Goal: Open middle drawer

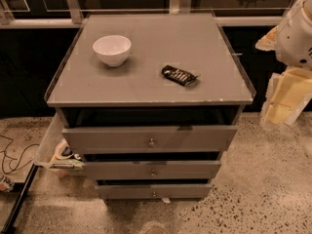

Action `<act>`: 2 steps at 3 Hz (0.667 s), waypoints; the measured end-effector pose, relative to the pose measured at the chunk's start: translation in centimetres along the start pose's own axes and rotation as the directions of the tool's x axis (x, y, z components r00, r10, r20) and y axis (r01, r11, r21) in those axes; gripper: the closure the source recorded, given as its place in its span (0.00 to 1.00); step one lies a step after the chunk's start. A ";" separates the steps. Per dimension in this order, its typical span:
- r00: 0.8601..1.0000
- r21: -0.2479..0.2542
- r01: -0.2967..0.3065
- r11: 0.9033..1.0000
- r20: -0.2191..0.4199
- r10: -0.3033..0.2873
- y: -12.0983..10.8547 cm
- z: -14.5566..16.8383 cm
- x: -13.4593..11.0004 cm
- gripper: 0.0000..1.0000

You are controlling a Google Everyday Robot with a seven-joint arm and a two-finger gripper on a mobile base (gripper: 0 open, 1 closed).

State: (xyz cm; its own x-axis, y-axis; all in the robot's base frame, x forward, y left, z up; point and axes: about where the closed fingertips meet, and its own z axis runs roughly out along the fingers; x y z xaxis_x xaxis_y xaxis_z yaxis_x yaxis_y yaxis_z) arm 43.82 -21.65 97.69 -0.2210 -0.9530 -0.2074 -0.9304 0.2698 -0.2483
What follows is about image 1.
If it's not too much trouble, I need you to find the metal window railing frame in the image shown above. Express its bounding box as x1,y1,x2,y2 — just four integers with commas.
0,0,296,28

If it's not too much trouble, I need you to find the grey top drawer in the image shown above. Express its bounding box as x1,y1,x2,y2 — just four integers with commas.
62,106,238,154

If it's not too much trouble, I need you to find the white ceramic bowl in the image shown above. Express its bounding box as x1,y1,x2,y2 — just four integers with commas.
93,35,132,67

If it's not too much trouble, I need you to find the black snack wrapper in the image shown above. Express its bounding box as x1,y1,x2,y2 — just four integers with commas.
161,65,198,87

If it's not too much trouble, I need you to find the clear plastic storage bin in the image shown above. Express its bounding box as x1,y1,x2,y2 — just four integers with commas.
34,115,85,176

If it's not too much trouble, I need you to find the black cable on floor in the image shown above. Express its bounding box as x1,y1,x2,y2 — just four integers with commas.
0,134,41,176

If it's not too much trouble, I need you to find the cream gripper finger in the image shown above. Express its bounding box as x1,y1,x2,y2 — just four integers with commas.
260,66,312,131
255,25,278,52

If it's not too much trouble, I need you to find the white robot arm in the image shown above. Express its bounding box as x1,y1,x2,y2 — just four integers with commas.
255,0,312,130

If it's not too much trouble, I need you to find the grey drawer cabinet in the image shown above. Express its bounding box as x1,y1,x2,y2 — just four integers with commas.
44,12,257,201

